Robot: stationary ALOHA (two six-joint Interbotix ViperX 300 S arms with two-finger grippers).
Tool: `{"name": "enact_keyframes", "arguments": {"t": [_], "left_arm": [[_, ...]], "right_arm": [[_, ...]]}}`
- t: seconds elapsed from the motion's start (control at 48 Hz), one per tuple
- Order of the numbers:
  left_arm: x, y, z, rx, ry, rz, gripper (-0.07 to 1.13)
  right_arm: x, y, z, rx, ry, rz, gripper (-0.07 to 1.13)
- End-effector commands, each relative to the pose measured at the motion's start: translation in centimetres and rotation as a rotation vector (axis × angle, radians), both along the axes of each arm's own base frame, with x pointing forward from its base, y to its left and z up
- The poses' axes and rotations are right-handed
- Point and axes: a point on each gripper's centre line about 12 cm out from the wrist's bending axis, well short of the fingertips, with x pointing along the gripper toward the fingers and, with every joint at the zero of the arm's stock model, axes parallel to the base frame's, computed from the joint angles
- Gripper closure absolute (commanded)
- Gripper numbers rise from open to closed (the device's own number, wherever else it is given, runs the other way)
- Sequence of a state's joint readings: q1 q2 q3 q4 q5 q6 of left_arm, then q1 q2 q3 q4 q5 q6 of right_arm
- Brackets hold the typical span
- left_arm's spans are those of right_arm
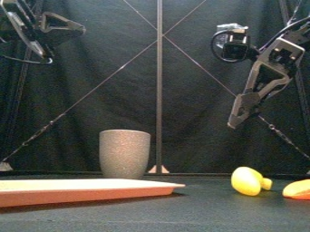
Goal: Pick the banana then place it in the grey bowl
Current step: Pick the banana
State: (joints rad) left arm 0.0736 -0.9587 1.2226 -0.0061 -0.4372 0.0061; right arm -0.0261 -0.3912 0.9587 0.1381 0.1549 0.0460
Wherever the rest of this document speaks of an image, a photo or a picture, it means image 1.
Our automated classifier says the orange toy fruit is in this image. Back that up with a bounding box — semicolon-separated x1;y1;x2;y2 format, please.
280;179;310;201

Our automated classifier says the thin black cable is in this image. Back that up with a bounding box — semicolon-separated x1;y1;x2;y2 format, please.
0;53;55;65

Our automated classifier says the diagonal brace wire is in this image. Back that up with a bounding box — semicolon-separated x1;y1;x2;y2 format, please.
0;0;208;163
121;0;310;160

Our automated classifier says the vertical metal frame post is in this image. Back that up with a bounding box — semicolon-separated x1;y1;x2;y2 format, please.
155;0;164;175

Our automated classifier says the yellow toy banana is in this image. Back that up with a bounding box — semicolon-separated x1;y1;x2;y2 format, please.
230;166;274;197

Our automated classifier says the black looped camera cable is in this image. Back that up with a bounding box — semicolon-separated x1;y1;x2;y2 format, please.
210;29;243;64

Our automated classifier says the grey speckled cup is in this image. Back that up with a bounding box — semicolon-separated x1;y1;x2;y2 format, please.
97;129;152;180

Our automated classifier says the black backdrop cloth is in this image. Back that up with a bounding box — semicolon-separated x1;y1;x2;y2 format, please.
0;0;310;178

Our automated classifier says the orange flat tray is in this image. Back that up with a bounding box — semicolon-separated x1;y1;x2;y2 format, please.
0;178;187;208

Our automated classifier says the corner foot bracket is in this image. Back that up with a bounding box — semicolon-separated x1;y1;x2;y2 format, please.
0;161;15;172

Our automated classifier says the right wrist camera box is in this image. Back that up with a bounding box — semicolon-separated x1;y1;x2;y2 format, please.
214;23;259;63

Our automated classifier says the post foot bracket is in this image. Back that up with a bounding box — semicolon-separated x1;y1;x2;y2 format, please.
147;164;171;175

